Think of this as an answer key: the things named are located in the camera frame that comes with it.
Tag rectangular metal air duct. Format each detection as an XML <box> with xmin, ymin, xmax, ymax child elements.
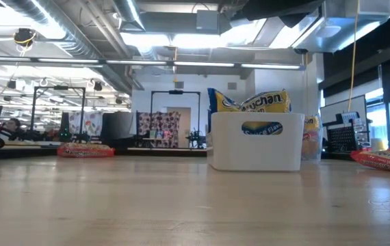
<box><xmin>290</xmin><ymin>0</ymin><xmax>390</xmax><ymax>54</ymax></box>

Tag dark floral cloth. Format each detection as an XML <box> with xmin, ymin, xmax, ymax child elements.
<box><xmin>136</xmin><ymin>110</ymin><xmax>182</xmax><ymax>149</ymax></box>

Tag white patterned cloth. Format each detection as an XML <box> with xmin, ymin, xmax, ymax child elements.
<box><xmin>67</xmin><ymin>110</ymin><xmax>105</xmax><ymax>138</ymax></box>

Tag yellow black cable reel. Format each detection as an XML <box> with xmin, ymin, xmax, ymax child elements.
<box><xmin>12</xmin><ymin>27</ymin><xmax>38</xmax><ymax>49</ymax></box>

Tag blue soy sauce noodle pack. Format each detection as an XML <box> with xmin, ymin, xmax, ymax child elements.
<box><xmin>207</xmin><ymin>87</ymin><xmax>244</xmax><ymax>114</ymax></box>

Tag yellow container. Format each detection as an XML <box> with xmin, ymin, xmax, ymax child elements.
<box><xmin>370</xmin><ymin>137</ymin><xmax>388</xmax><ymax>152</ymax></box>

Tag yellow hanging cable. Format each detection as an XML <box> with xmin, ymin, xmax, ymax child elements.
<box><xmin>348</xmin><ymin>0</ymin><xmax>361</xmax><ymax>112</ymax></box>

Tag yellow ramen packets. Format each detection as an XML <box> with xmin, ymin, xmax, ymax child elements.
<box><xmin>239</xmin><ymin>89</ymin><xmax>292</xmax><ymax>137</ymax></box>

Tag person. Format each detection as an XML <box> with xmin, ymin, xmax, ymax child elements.
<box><xmin>0</xmin><ymin>117</ymin><xmax>23</xmax><ymax>142</ymax></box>

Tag white plastic bin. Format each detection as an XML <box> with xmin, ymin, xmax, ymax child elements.
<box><xmin>206</xmin><ymin>111</ymin><xmax>307</xmax><ymax>173</ymax></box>

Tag silver spiral air duct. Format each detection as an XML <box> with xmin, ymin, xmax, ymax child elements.
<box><xmin>0</xmin><ymin>0</ymin><xmax>146</xmax><ymax>94</ymax></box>

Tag dark grey partition panel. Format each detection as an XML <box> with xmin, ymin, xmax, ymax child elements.
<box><xmin>100</xmin><ymin>111</ymin><xmax>138</xmax><ymax>150</ymax></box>

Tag long linear ceiling light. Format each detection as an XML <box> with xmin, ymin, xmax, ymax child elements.
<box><xmin>0</xmin><ymin>55</ymin><xmax>306</xmax><ymax>70</ymax></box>

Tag white board panel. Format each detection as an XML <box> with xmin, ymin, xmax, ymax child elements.
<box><xmin>319</xmin><ymin>94</ymin><xmax>368</xmax><ymax>126</ymax></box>

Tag red beef noodle pack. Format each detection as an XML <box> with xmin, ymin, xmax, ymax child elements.
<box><xmin>349</xmin><ymin>143</ymin><xmax>390</xmax><ymax>176</ymax></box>
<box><xmin>56</xmin><ymin>141</ymin><xmax>116</xmax><ymax>159</ymax></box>

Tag grey ceiling junction box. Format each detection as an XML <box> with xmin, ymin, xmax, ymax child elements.
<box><xmin>195</xmin><ymin>10</ymin><xmax>221</xmax><ymax>33</ymax></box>

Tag black metal gantry frame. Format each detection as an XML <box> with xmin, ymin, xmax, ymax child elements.
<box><xmin>29</xmin><ymin>85</ymin><xmax>88</xmax><ymax>144</ymax></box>
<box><xmin>149</xmin><ymin>89</ymin><xmax>202</xmax><ymax>150</ymax></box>

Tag beige door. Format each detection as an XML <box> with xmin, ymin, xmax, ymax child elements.
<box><xmin>166</xmin><ymin>107</ymin><xmax>192</xmax><ymax>149</ymax></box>

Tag black perforated crate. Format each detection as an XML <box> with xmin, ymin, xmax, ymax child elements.
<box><xmin>326</xmin><ymin>125</ymin><xmax>360</xmax><ymax>154</ymax></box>

